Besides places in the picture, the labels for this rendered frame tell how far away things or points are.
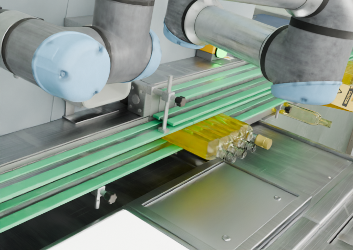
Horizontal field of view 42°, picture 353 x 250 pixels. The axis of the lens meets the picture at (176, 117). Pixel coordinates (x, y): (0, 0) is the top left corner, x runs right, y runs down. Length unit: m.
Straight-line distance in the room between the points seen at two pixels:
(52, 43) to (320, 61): 0.47
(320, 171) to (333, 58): 0.97
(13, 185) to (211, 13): 0.57
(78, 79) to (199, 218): 0.82
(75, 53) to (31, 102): 0.74
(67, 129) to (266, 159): 0.79
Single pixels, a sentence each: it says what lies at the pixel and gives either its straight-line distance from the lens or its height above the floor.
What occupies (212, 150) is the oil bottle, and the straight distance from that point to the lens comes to 1.33.
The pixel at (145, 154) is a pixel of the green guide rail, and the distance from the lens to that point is 1.35.
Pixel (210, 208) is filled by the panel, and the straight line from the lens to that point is 1.32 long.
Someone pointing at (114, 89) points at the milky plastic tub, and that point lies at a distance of 1.35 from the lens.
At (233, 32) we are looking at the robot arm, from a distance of 0.98.
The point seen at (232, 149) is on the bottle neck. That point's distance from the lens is 1.37.
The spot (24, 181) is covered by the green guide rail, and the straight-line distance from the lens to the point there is 1.06.
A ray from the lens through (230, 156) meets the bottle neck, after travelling 1.31.
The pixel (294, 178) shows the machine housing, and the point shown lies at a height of 1.21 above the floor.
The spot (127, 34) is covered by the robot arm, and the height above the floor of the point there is 1.29.
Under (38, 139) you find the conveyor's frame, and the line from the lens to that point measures 1.19.
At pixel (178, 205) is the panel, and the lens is 1.31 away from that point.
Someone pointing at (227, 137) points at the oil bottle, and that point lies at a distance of 1.39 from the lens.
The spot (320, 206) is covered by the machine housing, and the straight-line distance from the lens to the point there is 1.47.
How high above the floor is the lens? 1.68
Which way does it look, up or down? 33 degrees down
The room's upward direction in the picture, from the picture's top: 114 degrees clockwise
